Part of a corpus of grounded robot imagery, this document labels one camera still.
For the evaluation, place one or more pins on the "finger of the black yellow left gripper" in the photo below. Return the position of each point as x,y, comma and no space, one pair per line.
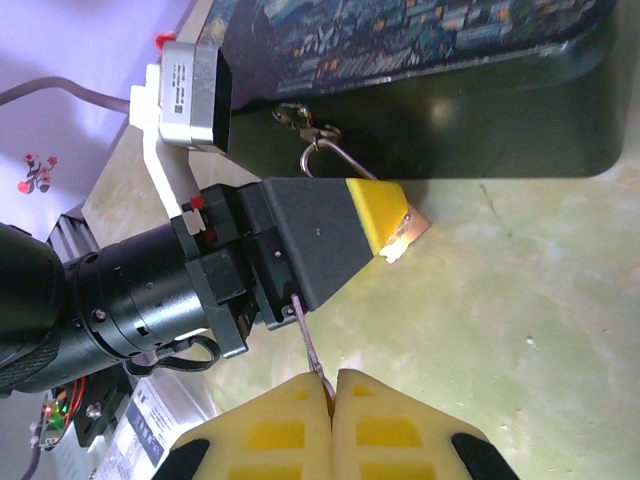
320,235

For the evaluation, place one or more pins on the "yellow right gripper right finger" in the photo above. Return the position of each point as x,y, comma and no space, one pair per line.
400,435

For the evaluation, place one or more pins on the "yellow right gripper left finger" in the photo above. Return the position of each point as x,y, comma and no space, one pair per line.
265,435

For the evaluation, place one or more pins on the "brass padlock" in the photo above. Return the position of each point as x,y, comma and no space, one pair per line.
407,232

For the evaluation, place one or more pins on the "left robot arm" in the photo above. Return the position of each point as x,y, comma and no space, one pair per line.
27,310

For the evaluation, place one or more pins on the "white paper packet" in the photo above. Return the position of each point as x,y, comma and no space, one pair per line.
150,430

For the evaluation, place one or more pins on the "left green circuit board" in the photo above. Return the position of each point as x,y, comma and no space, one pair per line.
52,420

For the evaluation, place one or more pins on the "starry night print case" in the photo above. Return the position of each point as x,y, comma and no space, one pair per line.
425,75

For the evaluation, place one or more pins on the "aluminium left side rail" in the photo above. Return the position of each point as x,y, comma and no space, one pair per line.
75,237

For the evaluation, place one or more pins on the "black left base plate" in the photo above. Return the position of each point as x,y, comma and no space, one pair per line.
102,410

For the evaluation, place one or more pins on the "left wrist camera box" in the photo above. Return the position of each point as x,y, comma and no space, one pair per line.
192,95

